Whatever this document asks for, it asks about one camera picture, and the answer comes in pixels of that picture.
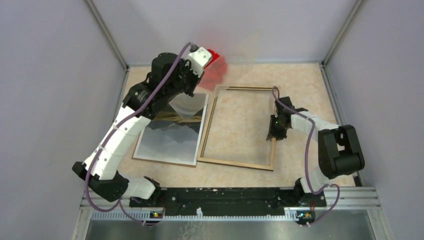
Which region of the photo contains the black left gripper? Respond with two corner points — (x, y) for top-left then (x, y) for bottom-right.
(165, 57), (205, 100)

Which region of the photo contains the landscape photo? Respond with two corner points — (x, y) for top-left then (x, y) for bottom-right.
(132, 93), (209, 167)

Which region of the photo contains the wooden picture frame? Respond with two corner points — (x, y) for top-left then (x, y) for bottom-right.
(196, 85), (277, 171)

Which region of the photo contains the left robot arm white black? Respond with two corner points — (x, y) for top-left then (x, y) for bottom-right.
(72, 50), (212, 207)

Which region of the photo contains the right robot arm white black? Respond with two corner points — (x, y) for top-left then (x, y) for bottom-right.
(266, 96), (365, 206)

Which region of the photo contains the red crumpled cloth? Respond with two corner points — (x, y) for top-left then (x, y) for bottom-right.
(198, 49), (228, 91)

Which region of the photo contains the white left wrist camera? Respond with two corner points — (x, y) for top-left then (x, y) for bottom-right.
(187, 47), (213, 77)

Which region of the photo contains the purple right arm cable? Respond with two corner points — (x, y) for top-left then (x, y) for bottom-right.
(271, 86), (341, 228)

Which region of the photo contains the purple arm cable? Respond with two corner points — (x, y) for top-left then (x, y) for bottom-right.
(271, 86), (341, 228)
(84, 42), (194, 227)

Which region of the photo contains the aluminium front rail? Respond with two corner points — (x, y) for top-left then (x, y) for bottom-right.
(72, 186), (392, 240)

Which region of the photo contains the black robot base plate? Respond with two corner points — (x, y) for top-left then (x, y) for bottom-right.
(129, 187), (327, 218)

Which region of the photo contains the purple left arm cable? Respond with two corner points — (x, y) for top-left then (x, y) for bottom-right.
(84, 42), (194, 227)

